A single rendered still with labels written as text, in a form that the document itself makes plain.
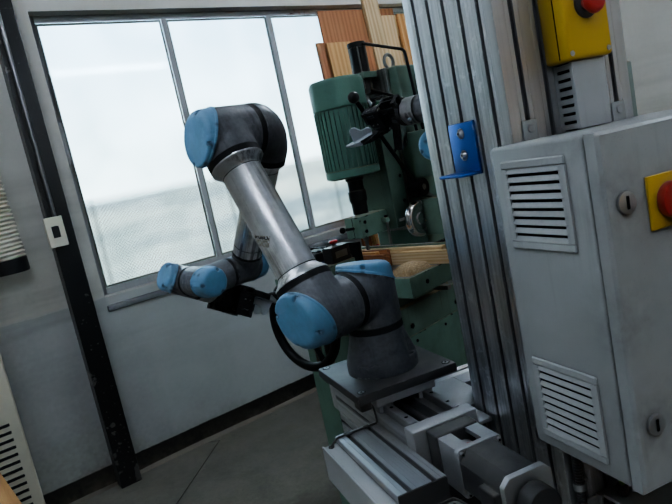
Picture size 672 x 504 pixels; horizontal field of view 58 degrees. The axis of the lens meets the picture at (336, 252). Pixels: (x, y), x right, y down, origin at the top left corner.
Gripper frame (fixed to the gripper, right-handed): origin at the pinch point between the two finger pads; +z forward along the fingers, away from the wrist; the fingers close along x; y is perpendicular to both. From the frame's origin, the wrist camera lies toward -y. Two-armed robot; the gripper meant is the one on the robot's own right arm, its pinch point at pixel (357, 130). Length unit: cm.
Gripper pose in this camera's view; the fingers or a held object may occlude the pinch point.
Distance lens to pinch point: 183.1
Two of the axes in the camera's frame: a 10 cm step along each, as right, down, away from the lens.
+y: -5.8, -6.2, -5.3
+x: -4.2, 7.8, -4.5
